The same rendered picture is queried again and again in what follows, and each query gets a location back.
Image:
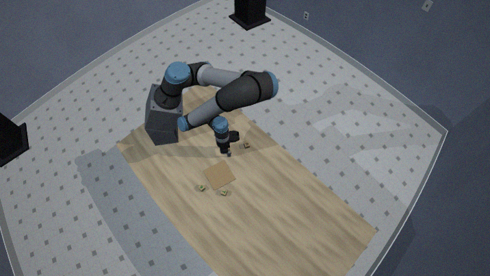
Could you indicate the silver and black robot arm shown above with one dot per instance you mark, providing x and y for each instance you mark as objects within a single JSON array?
[{"x": 238, "y": 90}]

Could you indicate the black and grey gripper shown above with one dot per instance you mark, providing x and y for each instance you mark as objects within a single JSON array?
[{"x": 232, "y": 137}]

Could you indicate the tan flat mat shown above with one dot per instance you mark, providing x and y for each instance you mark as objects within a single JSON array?
[{"x": 219, "y": 175}]

